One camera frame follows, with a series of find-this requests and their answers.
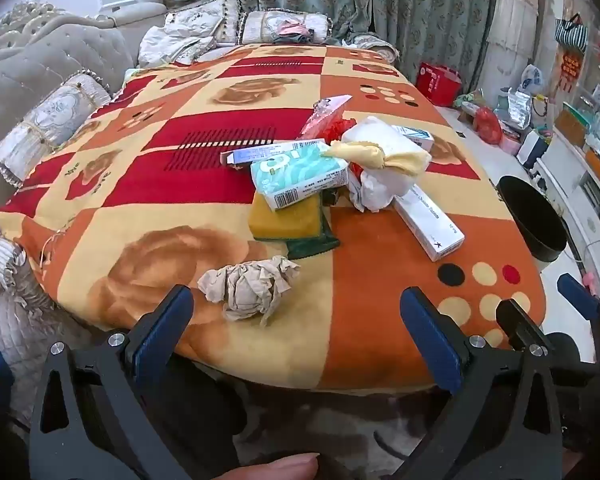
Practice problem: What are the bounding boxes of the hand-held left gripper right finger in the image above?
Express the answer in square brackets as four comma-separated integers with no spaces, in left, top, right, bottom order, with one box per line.
[400,287,564,480]

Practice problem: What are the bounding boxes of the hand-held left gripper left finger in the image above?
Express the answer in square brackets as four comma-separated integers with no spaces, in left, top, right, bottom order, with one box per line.
[28,285,196,480]

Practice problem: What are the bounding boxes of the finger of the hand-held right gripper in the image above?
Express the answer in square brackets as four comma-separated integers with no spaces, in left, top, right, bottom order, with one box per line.
[496,299,548,356]
[556,272,600,333]

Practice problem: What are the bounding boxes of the black trash bin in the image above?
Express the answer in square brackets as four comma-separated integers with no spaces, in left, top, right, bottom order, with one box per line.
[496,175,568,271]

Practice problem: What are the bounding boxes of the brown paper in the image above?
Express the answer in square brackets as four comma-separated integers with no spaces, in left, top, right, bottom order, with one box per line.
[197,255,302,327]

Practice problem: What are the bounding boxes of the long white box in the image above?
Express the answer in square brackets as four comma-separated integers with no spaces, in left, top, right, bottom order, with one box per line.
[392,180,466,262]

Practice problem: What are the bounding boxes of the green scouring pad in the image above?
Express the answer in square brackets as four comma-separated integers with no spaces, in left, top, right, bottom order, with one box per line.
[286,195,342,259]

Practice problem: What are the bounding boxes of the white plastic bag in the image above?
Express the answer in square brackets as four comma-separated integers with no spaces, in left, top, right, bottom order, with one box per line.
[519,64,545,97]
[347,162,417,213]

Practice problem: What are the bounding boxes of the yellow sponge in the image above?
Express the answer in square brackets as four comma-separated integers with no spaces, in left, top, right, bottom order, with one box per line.
[248,191,331,241]

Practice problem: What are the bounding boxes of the yellow cloth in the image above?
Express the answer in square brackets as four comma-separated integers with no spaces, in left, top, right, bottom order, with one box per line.
[324,139,432,173]

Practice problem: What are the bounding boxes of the white cloth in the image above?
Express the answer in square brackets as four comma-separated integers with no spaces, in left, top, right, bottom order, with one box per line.
[341,115,429,161]

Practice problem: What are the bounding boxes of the teal white tissue pack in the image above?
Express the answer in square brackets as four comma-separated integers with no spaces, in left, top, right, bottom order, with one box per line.
[250,146,351,210]

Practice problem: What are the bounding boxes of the pink and white plastic packet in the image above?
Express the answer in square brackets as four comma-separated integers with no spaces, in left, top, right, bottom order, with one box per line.
[296,94,355,142]

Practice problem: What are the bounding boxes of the person's left hand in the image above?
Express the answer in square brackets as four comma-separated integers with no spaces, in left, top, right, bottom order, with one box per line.
[219,452,322,480]

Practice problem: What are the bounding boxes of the orange red printed blanket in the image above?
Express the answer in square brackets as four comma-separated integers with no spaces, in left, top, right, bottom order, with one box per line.
[0,42,548,392]

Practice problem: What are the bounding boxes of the white TV cabinet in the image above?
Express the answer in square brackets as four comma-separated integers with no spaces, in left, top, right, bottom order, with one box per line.
[530,122,600,286]

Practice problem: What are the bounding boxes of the grey patterned rug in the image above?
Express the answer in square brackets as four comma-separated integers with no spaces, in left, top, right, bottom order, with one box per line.
[230,387,431,480]

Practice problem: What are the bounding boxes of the white navy box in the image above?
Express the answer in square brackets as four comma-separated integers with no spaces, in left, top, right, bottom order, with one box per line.
[519,130,550,170]

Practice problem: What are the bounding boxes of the grey quilted sofa cover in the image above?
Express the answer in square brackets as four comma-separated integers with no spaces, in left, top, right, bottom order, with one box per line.
[0,227,96,411]

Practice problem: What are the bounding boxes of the pink box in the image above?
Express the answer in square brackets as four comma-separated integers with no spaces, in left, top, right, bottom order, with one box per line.
[499,130,522,157]

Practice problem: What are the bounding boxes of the wooden box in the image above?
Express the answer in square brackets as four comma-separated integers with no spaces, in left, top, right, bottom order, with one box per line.
[554,109,588,147]

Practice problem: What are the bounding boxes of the red plastic bag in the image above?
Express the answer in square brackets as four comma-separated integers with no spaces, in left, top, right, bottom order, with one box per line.
[473,106,504,147]

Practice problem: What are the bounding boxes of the silver foil bag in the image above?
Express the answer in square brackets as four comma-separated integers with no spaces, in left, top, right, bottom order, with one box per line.
[505,87,535,132]

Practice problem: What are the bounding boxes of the light blue toothpaste box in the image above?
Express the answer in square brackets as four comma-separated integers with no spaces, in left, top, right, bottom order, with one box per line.
[219,138,328,167]

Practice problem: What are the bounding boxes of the small white blue box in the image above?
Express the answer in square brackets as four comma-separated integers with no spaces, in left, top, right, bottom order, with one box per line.
[392,125,436,153]

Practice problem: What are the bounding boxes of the red crumpled wrapper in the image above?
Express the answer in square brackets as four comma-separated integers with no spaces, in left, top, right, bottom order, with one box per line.
[322,117,357,142]

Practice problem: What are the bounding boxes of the embroidered bolster cushion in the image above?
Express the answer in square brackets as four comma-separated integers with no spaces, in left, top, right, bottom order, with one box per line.
[0,72,113,188]

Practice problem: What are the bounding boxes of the red box by curtain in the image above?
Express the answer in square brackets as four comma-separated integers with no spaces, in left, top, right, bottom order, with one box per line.
[415,61,464,107]

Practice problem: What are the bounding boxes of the striped tote bag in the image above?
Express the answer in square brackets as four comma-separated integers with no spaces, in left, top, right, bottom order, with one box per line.
[554,13,589,52]

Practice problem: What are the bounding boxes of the lace-covered air conditioner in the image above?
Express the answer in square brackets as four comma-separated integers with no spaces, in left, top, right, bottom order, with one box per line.
[481,0,539,98]

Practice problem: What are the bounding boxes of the folded white quilt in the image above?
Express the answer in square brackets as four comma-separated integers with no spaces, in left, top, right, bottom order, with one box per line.
[137,24,218,68]

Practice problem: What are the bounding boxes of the grey tufted sofa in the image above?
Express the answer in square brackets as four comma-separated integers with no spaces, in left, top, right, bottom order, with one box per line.
[0,1,168,211]

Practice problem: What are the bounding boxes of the embroidered beige pillow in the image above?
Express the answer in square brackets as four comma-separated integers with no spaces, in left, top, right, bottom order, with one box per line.
[164,0,242,48]
[237,8,335,47]

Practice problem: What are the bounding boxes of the pink grey clothes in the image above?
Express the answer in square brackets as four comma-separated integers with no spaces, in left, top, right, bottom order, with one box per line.
[271,21,315,44]

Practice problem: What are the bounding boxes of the red wall hanging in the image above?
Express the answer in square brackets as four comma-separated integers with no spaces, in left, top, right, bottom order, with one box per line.
[555,44,584,95]

